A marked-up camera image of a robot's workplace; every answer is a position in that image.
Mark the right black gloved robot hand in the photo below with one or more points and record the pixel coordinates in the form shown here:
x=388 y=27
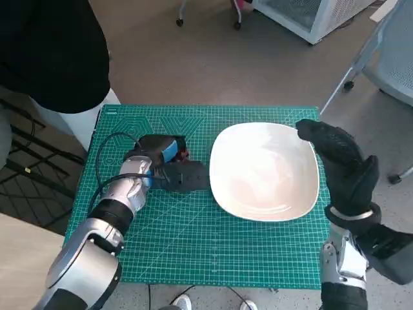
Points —
x=345 y=171

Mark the left bare black robot hand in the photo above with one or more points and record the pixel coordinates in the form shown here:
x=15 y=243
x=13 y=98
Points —
x=155 y=145

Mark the red toy grape bunch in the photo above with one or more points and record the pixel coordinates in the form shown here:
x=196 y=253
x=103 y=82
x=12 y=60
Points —
x=184 y=154

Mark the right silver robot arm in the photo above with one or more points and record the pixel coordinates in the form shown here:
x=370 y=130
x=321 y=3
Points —
x=345 y=258

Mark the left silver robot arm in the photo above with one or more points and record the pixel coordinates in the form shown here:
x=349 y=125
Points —
x=96 y=239

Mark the white square plate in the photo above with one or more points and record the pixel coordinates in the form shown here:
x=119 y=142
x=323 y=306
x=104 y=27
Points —
x=264 y=174

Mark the green cutting mat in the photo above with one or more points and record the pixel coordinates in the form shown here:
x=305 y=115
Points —
x=200 y=239

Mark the pale blue mesh chair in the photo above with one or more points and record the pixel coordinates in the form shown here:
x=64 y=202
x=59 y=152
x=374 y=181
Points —
x=393 y=64

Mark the person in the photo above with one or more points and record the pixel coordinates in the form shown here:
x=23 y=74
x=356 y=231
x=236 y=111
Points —
x=48 y=55

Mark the white mesh cabinet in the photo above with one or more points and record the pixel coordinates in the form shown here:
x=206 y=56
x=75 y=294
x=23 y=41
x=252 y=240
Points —
x=322 y=24

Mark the office chair wheeled base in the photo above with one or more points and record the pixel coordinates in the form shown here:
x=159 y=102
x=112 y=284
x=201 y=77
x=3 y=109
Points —
x=238 y=19

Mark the white shoe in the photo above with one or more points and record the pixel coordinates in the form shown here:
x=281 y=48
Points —
x=248 y=305
x=182 y=302

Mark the cardboard piece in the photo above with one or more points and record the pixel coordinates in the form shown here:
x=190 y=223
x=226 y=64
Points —
x=384 y=11

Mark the pink object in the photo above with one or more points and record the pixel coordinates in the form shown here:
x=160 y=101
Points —
x=242 y=4

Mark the light wooden side table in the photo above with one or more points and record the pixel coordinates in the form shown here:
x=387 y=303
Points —
x=22 y=258

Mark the left black wrist camera box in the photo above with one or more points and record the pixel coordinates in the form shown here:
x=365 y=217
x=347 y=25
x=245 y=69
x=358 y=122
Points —
x=187 y=176

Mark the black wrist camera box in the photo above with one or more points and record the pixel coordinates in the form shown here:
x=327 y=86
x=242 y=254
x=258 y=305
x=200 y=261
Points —
x=187 y=176
x=390 y=252

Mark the right black wrist camera box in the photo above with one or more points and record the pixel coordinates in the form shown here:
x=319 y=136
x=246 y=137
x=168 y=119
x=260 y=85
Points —
x=390 y=252

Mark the black metal folding frame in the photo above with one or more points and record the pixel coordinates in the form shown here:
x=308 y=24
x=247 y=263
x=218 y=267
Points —
x=32 y=181

